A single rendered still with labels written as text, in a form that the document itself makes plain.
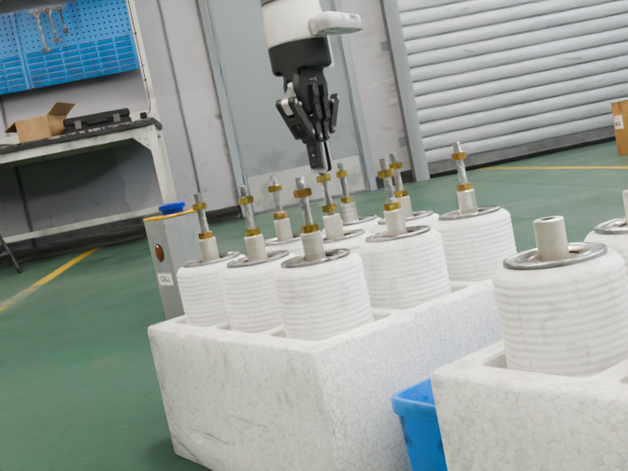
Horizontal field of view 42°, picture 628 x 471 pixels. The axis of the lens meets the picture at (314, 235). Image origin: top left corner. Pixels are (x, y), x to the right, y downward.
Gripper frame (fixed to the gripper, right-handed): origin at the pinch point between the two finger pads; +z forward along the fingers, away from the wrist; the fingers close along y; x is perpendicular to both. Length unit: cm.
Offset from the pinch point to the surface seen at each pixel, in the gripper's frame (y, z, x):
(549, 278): 34.4, 10.7, 33.9
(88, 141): -290, -32, -308
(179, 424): 10.7, 30.6, -22.2
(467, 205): -4.4, 9.1, 16.2
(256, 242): 11.3, 8.2, -4.4
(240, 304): 15.2, 14.4, -5.6
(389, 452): 20.3, 29.9, 11.9
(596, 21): -555, -52, -45
